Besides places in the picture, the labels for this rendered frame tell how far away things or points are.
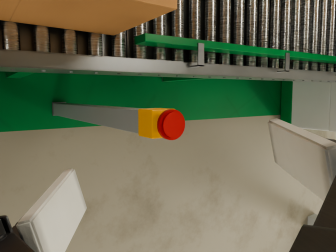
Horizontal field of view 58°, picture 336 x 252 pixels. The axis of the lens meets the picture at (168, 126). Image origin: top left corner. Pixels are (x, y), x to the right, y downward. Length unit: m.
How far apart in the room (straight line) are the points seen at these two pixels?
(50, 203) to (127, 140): 1.63
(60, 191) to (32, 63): 0.86
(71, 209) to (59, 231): 0.02
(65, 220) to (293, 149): 0.13
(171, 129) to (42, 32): 0.59
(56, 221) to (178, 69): 1.09
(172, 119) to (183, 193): 1.44
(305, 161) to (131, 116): 0.66
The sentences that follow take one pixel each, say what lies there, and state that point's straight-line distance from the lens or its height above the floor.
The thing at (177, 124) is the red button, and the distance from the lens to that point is 0.68.
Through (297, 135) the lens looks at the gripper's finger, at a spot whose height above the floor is 1.50.
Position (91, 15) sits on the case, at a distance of 0.91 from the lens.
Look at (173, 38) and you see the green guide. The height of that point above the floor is 0.64.
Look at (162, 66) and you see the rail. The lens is 1.19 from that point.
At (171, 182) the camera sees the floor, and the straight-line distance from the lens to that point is 2.00.
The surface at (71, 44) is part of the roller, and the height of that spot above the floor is 0.55.
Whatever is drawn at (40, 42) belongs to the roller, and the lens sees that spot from 1.08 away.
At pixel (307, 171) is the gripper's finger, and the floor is 1.51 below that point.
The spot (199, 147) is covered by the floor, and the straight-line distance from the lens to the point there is 2.09.
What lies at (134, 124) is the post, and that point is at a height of 0.90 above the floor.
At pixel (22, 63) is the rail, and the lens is 1.02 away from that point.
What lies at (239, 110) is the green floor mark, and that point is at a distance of 2.32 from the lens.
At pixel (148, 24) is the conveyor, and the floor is 0.50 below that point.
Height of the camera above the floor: 1.60
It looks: 56 degrees down
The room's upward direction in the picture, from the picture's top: 99 degrees clockwise
